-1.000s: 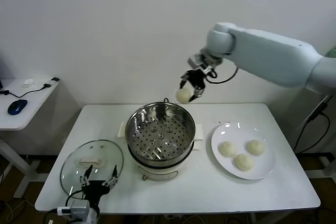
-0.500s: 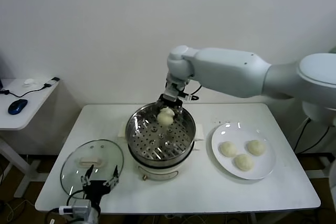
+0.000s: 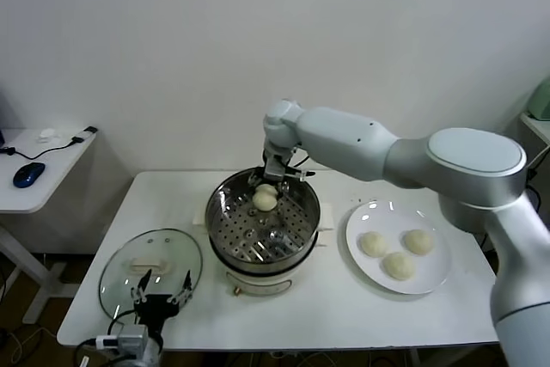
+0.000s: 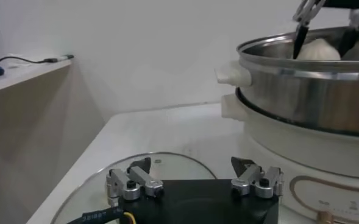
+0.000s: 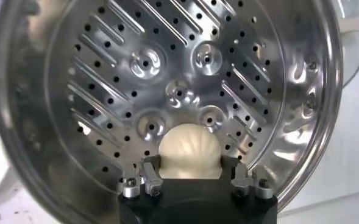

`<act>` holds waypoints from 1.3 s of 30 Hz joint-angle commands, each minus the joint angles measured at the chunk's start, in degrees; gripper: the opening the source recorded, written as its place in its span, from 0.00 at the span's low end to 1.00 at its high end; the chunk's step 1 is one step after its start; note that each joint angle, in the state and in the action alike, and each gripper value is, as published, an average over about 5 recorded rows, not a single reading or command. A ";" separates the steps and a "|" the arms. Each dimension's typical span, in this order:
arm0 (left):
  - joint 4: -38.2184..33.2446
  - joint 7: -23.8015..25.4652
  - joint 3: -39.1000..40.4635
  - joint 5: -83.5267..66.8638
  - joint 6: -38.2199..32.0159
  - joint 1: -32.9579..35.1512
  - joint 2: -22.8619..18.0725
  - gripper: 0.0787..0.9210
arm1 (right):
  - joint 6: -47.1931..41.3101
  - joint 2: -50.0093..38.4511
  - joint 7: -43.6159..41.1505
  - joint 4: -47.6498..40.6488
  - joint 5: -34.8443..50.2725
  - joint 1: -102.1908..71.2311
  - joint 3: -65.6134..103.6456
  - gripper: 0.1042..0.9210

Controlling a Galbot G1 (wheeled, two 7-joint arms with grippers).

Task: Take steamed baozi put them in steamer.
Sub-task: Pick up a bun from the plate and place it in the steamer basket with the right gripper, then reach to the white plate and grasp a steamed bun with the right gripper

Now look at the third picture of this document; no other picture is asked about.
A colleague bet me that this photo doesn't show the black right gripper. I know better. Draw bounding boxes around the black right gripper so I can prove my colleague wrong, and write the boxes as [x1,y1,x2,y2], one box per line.
[247,147,297,194]

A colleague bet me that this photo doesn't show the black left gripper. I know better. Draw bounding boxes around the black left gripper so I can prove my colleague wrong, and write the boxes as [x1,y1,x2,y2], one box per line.
[130,269,193,333]

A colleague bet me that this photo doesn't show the white steamed baozi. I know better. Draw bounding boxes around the white steamed baozi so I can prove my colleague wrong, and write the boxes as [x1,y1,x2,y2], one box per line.
[358,231,390,258]
[402,229,435,255]
[252,184,278,212]
[382,252,417,281]

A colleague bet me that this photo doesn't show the glass lid with cream handle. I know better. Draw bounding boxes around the glass lid with cream handle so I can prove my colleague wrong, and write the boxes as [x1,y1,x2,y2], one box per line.
[98,228,204,326]

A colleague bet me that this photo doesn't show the stainless steel steamer basket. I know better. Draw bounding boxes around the stainless steel steamer basket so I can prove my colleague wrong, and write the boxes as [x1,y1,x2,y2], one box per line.
[205,168,322,267]

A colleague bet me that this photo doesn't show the white side table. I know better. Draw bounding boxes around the white side table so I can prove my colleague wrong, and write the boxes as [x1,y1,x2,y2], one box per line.
[0,128,100,325]

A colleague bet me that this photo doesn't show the blue computer mouse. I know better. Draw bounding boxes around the blue computer mouse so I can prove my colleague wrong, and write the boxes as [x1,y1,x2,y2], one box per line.
[12,162,46,189]

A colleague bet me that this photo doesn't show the white round plate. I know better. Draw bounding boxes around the white round plate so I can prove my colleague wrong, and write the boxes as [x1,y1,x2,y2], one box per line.
[345,200,453,296]

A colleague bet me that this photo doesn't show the white side desk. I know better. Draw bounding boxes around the white side desk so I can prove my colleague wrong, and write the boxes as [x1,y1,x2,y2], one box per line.
[519,112,550,144]

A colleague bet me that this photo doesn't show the pale green appliance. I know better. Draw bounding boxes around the pale green appliance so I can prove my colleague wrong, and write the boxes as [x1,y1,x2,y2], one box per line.
[526,78,550,122]

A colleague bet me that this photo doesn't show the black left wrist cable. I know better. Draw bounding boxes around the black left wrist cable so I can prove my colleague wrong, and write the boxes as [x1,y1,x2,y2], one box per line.
[76,306,139,367]

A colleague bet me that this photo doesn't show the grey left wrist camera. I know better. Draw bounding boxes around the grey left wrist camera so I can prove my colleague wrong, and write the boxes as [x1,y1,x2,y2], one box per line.
[95,324,150,353]

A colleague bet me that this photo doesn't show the black cable with adapter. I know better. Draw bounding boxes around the black cable with adapter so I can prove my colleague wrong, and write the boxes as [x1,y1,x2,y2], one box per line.
[0,125,99,161]

